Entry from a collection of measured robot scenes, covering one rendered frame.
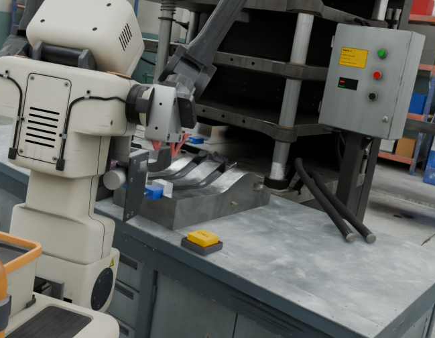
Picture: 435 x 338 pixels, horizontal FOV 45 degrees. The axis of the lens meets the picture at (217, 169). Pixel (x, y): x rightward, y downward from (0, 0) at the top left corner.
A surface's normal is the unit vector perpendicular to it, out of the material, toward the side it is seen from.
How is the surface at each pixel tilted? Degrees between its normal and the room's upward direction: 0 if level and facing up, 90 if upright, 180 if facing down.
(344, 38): 90
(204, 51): 85
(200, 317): 90
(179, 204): 90
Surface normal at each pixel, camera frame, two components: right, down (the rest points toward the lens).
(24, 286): 0.94, 0.24
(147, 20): -0.58, 0.11
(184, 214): 0.77, 0.26
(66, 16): -0.11, -0.51
